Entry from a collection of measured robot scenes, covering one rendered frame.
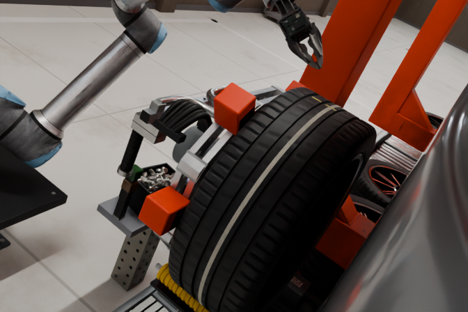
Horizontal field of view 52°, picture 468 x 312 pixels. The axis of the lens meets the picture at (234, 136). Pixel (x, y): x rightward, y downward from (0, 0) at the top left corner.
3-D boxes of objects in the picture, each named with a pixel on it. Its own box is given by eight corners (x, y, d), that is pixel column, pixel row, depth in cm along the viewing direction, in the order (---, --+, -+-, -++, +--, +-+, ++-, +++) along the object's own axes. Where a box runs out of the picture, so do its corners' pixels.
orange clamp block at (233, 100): (237, 137, 115) (238, 115, 108) (212, 120, 118) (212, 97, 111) (255, 120, 118) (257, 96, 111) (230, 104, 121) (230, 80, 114)
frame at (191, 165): (150, 289, 128) (225, 115, 105) (132, 273, 130) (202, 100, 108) (247, 220, 173) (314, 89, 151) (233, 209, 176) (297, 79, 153)
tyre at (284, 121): (254, 267, 87) (408, 83, 123) (160, 193, 96) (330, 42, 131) (226, 365, 138) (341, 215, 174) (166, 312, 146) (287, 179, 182)
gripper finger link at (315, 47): (317, 65, 121) (300, 35, 123) (320, 69, 127) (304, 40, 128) (328, 59, 120) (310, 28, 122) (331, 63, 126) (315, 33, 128)
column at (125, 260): (127, 291, 200) (158, 214, 182) (110, 276, 203) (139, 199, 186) (143, 281, 208) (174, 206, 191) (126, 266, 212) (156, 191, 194)
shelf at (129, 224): (129, 238, 165) (131, 232, 164) (96, 209, 171) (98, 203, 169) (200, 200, 201) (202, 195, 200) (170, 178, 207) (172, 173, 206)
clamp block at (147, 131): (153, 145, 128) (159, 128, 125) (129, 127, 131) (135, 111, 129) (165, 141, 132) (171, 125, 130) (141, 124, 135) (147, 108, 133)
